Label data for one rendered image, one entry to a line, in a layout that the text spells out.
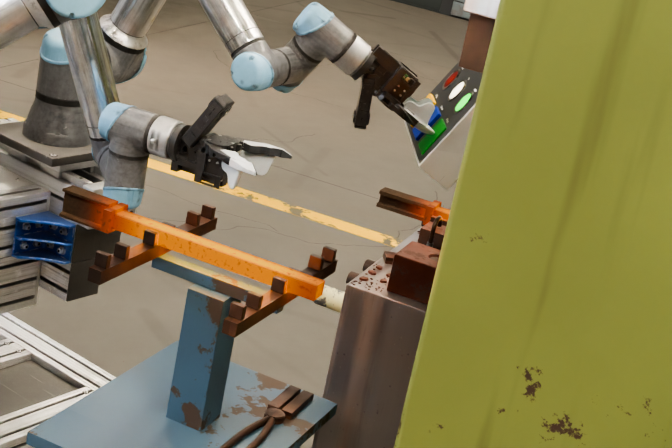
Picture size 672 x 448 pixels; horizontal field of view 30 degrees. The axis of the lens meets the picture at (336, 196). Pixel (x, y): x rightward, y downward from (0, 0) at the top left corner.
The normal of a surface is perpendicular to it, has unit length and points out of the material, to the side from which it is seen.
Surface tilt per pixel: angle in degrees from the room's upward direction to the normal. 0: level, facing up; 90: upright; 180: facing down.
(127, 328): 0
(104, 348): 0
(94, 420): 0
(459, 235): 90
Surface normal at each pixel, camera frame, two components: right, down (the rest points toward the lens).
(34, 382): 0.19, -0.93
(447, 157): 0.04, 0.33
